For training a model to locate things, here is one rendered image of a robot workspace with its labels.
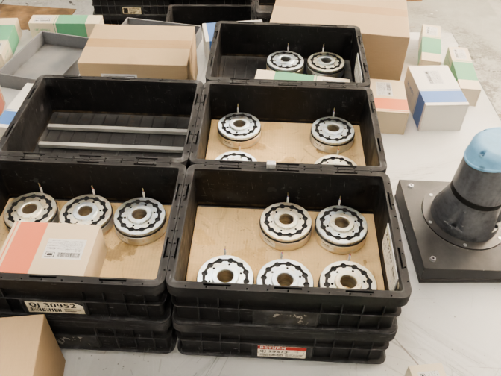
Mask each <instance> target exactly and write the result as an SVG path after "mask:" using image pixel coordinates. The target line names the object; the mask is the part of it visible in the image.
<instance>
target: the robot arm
mask: <svg viewBox="0 0 501 376"><path fill-rule="evenodd" d="M431 214H432V217H433V219H434V220H435V222H436V224H437V225H438V226H439V227H440V228H441V229H442V230H443V231H445V232H446V233H448V234H449V235H450V236H453V237H455V238H457V239H460V240H464V241H467V242H484V241H487V240H489V239H491V238H492V237H494V235H495V234H496V232H497V231H498V230H499V228H500V225H501V127H493V128H486V129H485V130H483V131H480V132H479V133H477V134H476V135H475V136H474V137H473V139H472V140H471V142H470V144H469V145H468V146H467V148H466V149H465V150H464V156H463V158H462V159H461V162H460V164H459V167H458V168H457V170H456V173H455V174H454V176H453V179H452V181H451V182H450V183H449V184H448V185H447V186H446V187H445V188H444V189H443V190H441V191H440V192H439V193H438V194H437V195H436V196H435V198H434V200H433V202H432V205H431Z"/></svg>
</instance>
